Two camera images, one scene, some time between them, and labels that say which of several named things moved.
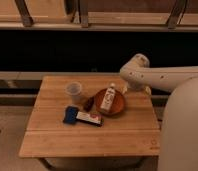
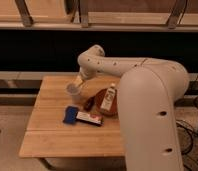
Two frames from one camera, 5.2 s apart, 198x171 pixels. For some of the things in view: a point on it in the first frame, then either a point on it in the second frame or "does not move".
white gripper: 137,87 to 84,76
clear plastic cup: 73,88 does not move
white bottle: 106,103 does not move
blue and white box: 72,115 does not move
